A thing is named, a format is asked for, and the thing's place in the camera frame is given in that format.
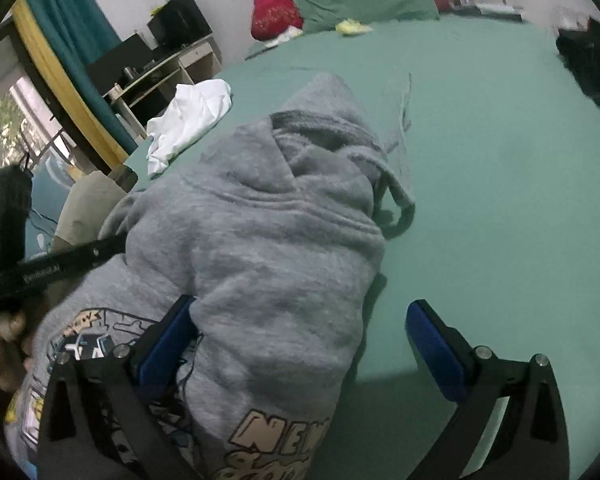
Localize olive and beige folded clothes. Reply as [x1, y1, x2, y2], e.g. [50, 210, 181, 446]
[52, 170, 138, 253]

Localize person's left hand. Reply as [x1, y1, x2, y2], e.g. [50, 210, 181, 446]
[0, 305, 38, 393]

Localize bed with green sheet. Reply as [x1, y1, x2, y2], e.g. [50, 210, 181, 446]
[125, 0, 600, 480]

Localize window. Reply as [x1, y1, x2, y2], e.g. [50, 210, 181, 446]
[0, 77, 76, 201]

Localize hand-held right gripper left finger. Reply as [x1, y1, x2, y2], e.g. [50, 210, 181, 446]
[37, 294, 201, 480]

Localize black folded clothes pile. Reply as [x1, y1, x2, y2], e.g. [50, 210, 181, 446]
[555, 15, 600, 121]

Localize white crumpled cloth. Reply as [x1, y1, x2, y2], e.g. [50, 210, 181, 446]
[146, 79, 232, 177]

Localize black monitor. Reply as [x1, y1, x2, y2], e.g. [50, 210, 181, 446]
[86, 32, 153, 96]

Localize grey hoodie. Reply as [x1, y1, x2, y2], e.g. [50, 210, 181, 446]
[2, 72, 416, 480]

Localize black computer tower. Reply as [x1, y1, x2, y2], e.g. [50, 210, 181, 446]
[147, 0, 213, 48]

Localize white paper packet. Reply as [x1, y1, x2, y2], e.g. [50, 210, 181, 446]
[267, 27, 303, 48]

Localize teal curtain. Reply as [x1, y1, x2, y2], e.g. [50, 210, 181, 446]
[25, 0, 138, 141]

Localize pale wooden desk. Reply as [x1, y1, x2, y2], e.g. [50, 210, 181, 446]
[107, 35, 221, 141]

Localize yellow-green small cloth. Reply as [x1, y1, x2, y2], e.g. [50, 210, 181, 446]
[336, 18, 373, 37]

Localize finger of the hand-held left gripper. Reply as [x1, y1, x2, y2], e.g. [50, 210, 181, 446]
[77, 232, 131, 273]

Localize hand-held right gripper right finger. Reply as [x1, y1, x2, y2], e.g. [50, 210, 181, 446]
[406, 299, 571, 480]

